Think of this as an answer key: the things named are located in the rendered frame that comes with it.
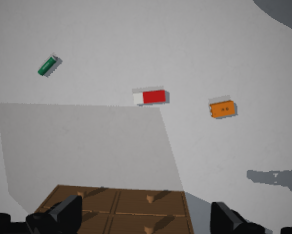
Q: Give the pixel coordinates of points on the green battery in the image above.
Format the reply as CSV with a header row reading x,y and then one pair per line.
x,y
47,65

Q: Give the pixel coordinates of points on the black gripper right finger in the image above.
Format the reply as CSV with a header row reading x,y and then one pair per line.
x,y
223,218

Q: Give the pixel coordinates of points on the orange 9v battery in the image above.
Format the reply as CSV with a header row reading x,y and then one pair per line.
x,y
222,108

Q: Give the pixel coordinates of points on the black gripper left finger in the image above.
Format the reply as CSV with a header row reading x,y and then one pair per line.
x,y
68,213

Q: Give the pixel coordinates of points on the brown wooden drawer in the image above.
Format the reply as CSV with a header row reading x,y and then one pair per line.
x,y
166,204
137,225
96,200
93,224

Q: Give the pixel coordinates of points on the brown wooden chest of drawers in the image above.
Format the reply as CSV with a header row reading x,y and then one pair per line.
x,y
112,214

